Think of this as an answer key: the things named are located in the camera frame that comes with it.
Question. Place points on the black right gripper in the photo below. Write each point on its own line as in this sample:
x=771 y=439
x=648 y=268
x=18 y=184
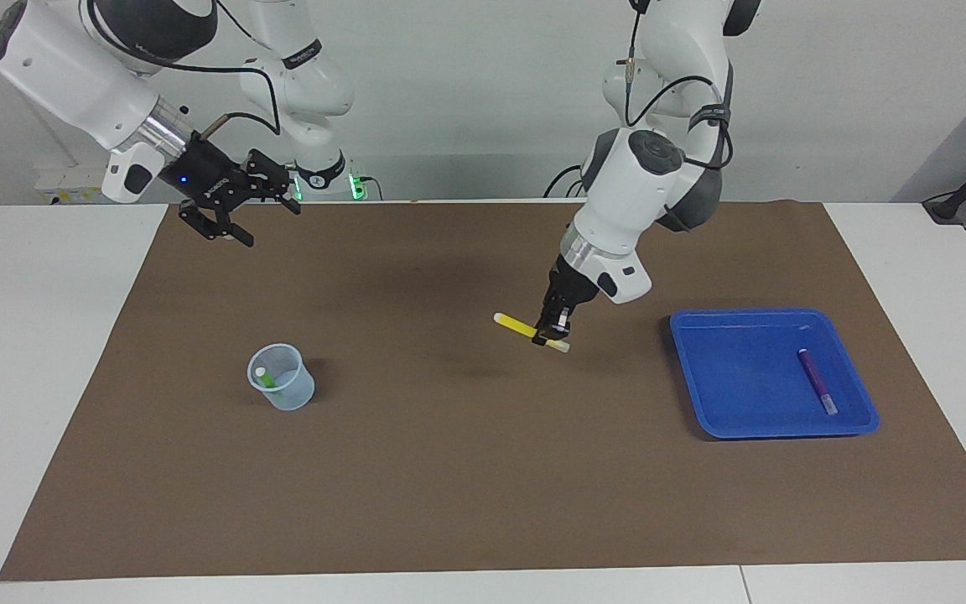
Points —
x=206 y=176

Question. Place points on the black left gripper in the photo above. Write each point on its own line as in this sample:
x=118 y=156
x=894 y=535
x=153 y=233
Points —
x=571 y=289

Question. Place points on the yellow pen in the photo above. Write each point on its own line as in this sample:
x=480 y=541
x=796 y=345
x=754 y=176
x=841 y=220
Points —
x=516 y=325

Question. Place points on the green pen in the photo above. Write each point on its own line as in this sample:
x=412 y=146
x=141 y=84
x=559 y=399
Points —
x=268 y=382

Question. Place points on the purple pen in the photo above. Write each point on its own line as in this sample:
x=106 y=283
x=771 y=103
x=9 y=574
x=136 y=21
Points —
x=817 y=382

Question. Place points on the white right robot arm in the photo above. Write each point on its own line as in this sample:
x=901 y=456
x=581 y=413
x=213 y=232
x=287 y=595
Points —
x=72 y=75

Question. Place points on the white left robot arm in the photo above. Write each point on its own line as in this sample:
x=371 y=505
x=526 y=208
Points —
x=634 y=193

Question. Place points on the brown table mat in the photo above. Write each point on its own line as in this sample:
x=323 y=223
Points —
x=483 y=461

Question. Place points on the white power strip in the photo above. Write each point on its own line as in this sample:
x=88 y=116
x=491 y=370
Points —
x=72 y=184

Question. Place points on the blue plastic tray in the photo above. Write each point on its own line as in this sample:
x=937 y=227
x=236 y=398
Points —
x=734 y=377

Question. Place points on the translucent plastic cup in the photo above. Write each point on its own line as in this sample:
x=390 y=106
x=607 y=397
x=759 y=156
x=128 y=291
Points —
x=290 y=394

